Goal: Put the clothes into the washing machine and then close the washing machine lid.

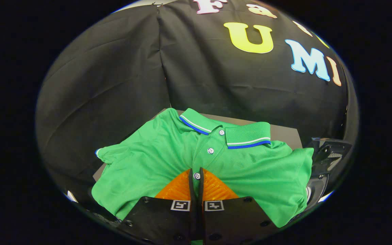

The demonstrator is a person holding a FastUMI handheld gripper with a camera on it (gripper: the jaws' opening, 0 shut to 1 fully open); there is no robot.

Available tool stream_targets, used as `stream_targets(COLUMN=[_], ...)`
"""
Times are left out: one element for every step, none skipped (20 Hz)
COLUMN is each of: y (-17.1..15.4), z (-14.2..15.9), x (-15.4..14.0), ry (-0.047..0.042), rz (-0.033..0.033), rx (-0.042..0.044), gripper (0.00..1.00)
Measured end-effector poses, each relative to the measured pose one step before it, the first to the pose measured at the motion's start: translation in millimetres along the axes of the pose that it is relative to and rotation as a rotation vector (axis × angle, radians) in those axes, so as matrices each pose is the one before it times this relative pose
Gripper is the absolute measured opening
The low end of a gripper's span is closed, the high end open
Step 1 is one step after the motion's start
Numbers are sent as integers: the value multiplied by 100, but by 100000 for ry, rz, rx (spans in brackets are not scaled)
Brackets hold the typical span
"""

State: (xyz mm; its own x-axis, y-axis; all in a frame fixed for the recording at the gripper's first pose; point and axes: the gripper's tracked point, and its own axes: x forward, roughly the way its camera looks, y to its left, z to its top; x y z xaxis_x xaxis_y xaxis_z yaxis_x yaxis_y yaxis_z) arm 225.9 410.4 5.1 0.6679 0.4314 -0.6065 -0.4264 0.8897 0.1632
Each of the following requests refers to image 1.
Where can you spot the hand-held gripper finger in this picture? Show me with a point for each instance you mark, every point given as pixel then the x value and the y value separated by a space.
pixel 200 190
pixel 192 190

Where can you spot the green polo shirt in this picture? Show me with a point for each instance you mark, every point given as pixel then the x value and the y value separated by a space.
pixel 148 160

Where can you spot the dark glass washing machine lid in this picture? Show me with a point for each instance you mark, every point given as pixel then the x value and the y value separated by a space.
pixel 332 153

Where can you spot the grey cabinet with dark top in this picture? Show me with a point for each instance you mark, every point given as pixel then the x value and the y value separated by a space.
pixel 286 136

